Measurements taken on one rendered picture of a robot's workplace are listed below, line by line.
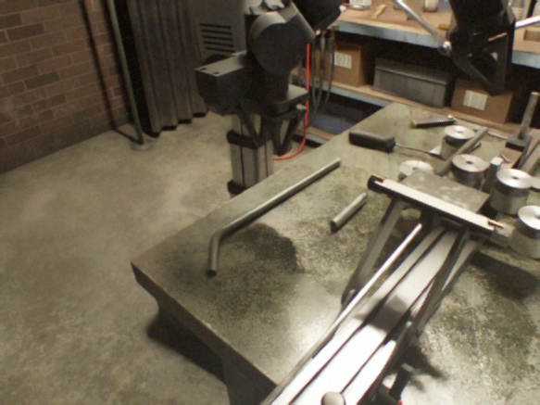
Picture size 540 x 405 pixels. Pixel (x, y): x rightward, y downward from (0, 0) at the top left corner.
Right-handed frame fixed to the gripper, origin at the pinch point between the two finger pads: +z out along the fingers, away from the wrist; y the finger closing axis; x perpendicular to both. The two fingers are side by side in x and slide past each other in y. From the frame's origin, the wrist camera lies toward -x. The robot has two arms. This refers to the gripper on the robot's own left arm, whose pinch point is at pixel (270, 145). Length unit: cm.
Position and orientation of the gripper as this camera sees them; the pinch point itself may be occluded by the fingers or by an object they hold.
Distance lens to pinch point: 63.6
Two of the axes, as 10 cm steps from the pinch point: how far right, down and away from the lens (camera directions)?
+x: 7.1, -4.3, 5.6
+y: 7.1, 3.9, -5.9
